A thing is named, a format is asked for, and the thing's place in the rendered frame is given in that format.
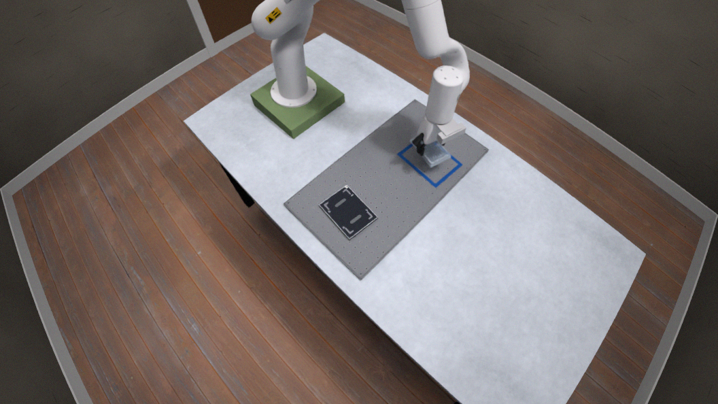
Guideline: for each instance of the blue rectangular tape outline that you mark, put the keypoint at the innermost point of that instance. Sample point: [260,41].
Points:
[422,174]

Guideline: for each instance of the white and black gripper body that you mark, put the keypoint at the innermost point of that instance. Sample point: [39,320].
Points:
[429,129]

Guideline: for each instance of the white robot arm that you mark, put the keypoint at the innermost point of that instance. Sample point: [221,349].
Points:
[271,20]

